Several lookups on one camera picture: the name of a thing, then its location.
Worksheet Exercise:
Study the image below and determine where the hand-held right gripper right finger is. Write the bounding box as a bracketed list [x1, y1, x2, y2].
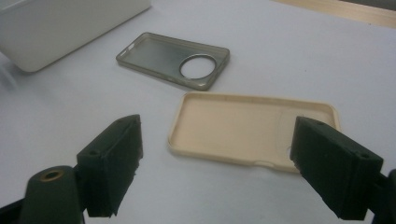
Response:
[289, 116, 385, 221]

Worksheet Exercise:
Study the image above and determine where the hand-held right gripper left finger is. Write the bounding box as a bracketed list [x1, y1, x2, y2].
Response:
[76, 114, 145, 218]

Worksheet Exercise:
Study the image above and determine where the grey translucent phone case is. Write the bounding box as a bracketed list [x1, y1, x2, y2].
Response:
[115, 31, 231, 92]

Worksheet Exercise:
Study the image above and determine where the beige phone case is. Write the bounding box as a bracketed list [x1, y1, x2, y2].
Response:
[167, 91, 342, 175]

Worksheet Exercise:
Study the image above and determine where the white plastic storage box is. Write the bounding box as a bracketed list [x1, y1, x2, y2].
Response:
[0, 0, 152, 74]

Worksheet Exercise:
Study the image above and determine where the white table sheet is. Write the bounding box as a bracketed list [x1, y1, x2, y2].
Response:
[0, 0, 396, 224]

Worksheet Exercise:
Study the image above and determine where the wooden table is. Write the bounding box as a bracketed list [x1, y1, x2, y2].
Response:
[270, 0, 396, 30]

